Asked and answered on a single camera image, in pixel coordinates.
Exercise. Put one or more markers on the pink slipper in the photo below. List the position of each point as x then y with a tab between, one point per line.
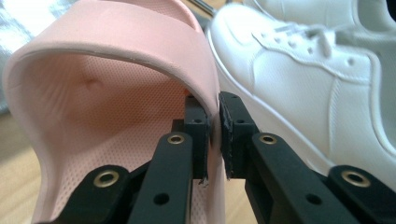
109	31

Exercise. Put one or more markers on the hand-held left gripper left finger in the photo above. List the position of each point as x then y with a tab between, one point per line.
174	186

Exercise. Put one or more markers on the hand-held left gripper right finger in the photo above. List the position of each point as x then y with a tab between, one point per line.
274	186

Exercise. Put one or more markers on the white sneaker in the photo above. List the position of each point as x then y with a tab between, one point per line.
295	9
295	93

